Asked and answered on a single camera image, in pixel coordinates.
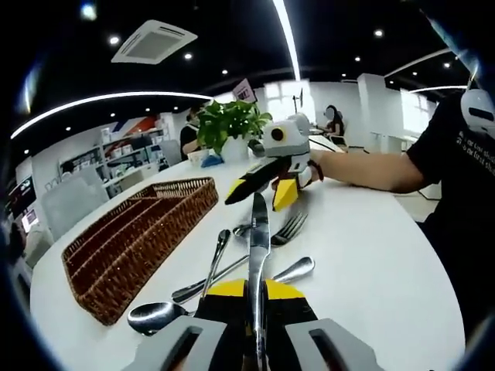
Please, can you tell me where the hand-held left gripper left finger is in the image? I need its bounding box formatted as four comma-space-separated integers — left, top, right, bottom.
122, 277, 248, 371

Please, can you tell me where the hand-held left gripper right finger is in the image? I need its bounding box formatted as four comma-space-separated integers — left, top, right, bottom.
265, 278, 382, 371

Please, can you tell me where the steel knife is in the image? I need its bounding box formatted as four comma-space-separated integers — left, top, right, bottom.
244, 192, 271, 371

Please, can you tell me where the brown wicker storage tray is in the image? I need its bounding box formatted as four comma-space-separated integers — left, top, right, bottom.
61, 176, 220, 327

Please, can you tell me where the person's right hand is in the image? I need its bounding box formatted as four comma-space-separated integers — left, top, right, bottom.
303, 151, 325, 189

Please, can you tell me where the grey curved object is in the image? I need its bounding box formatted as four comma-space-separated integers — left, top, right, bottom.
247, 138, 268, 158

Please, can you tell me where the small blue object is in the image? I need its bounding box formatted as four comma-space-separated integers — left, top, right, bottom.
200, 153, 226, 168

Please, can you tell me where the potted green plant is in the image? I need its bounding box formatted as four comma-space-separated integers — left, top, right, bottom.
196, 99, 273, 163

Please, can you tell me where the pink sign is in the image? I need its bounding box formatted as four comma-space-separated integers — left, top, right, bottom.
231, 77, 258, 104

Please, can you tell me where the ceiling strip light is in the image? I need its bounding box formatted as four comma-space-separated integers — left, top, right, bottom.
10, 91, 213, 140
272, 0, 303, 80

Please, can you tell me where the white shelf with boxes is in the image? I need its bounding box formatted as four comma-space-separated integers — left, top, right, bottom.
57, 115, 167, 186

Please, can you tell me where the ceiling air conditioner unit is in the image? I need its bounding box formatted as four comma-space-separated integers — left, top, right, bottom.
111, 19, 199, 65

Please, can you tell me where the person's black shirt torso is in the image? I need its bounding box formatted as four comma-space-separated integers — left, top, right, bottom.
405, 90, 495, 349

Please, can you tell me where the light grey office chair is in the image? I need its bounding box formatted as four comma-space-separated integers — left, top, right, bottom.
40, 169, 111, 243

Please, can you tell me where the white chest-worn device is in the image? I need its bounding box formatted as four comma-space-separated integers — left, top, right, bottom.
459, 88, 495, 139

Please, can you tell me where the dark red wall screen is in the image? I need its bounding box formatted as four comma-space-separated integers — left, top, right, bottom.
5, 175, 38, 217

